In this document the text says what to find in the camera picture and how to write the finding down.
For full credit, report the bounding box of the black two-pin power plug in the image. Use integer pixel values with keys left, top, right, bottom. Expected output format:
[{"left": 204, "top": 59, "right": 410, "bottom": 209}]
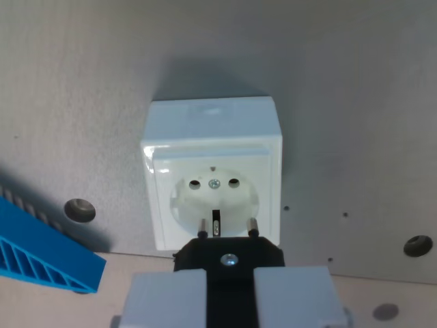
[{"left": 172, "top": 217, "right": 286, "bottom": 328}]

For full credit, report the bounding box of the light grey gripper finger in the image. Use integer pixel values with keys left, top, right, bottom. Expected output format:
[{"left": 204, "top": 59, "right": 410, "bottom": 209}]
[
  {"left": 112, "top": 269, "right": 208, "bottom": 328},
  {"left": 253, "top": 265, "right": 354, "bottom": 328}
]

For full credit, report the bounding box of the blue ribbed wedge fixture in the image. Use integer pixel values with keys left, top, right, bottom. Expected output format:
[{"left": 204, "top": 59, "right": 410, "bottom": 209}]
[{"left": 0, "top": 184, "right": 108, "bottom": 296}]

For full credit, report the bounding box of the white wall socket box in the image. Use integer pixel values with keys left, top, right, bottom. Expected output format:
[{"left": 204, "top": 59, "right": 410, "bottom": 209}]
[{"left": 139, "top": 96, "right": 285, "bottom": 254}]

